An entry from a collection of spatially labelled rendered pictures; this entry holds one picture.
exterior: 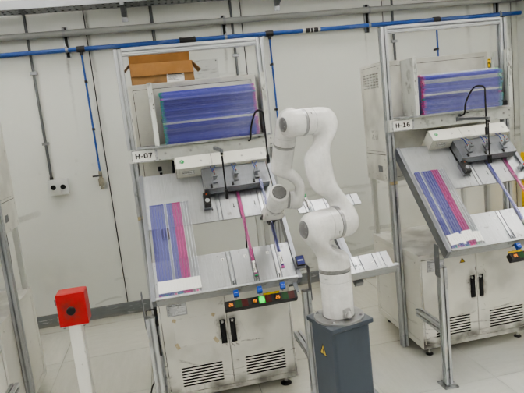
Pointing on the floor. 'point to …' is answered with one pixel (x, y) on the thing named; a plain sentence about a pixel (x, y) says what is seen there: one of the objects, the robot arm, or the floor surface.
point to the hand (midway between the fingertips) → (270, 221)
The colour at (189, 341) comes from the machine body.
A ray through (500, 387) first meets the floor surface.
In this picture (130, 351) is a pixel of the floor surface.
